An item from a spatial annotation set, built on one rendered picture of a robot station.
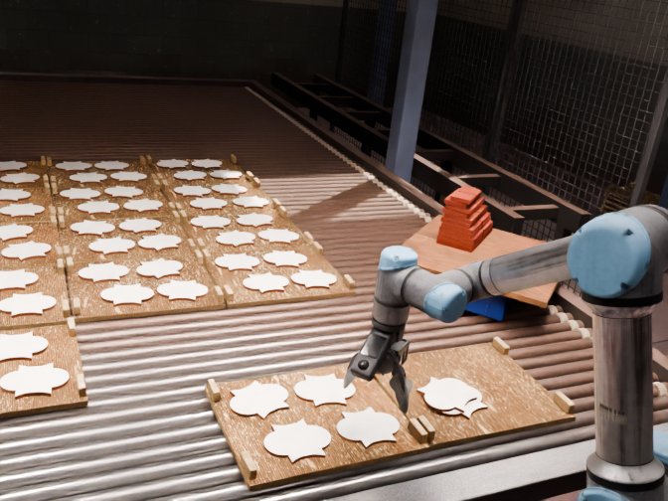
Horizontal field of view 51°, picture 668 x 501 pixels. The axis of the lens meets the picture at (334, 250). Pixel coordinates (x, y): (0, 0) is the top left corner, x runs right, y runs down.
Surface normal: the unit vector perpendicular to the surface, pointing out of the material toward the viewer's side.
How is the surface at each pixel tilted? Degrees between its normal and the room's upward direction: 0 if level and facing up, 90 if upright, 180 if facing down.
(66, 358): 0
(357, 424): 0
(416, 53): 90
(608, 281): 83
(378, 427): 0
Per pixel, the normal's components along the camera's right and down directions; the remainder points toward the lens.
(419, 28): 0.39, 0.40
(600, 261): -0.73, 0.05
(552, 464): 0.11, -0.92
